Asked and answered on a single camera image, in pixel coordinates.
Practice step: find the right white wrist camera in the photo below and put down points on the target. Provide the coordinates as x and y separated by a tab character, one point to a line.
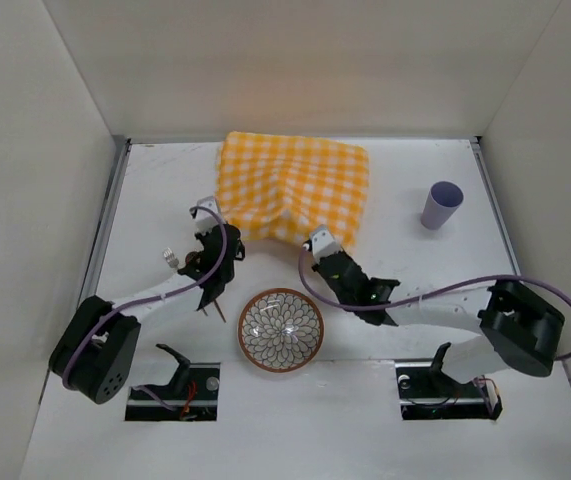
322	243

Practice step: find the yellow white checkered cloth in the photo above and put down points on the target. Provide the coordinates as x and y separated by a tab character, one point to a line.
284	187

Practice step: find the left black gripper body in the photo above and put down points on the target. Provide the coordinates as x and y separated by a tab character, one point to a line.
213	282

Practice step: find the floral patterned bowl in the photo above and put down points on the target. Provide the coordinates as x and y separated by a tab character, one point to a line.
280	330

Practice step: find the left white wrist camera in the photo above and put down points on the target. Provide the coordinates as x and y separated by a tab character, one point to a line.
206	214

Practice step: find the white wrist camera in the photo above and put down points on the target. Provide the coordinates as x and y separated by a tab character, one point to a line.
322	243
206	214

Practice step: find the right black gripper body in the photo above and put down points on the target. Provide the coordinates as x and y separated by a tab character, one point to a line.
375	301

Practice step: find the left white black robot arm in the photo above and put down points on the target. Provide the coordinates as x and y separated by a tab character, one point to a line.
95	353

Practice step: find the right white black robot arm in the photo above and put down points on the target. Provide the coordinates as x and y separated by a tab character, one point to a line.
512	327

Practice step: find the lilac paper cup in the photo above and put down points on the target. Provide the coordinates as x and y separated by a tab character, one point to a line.
443	200

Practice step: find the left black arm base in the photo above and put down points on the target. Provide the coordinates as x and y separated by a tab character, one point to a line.
165	386

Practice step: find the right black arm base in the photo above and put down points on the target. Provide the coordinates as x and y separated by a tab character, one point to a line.
426	393

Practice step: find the copper spoon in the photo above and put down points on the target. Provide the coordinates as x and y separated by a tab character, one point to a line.
220	310

